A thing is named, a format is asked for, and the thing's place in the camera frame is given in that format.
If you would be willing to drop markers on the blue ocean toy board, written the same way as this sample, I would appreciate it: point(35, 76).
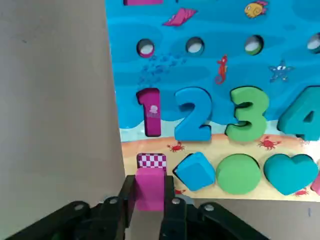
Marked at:
point(225, 62)

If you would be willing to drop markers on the blue diamond shape piece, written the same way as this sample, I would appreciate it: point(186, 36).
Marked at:
point(195, 175)

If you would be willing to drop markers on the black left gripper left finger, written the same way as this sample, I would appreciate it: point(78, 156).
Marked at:
point(100, 222)

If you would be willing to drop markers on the teal number four piece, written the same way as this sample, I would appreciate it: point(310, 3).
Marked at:
point(291, 117)

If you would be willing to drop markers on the blue number two piece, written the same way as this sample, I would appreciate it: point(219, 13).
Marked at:
point(192, 135)

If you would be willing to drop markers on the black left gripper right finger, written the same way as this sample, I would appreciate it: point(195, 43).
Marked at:
point(190, 225)

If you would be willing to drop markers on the green circle piece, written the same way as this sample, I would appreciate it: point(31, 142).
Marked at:
point(237, 175)

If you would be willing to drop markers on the green number three piece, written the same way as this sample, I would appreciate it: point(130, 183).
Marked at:
point(250, 93)

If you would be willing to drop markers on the magenta rectangular block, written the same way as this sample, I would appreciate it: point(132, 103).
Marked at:
point(150, 190)

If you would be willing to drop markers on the teal heart piece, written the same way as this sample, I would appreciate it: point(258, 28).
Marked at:
point(287, 175)

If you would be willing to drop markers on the pink trapezoid piece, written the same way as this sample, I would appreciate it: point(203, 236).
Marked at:
point(317, 185)

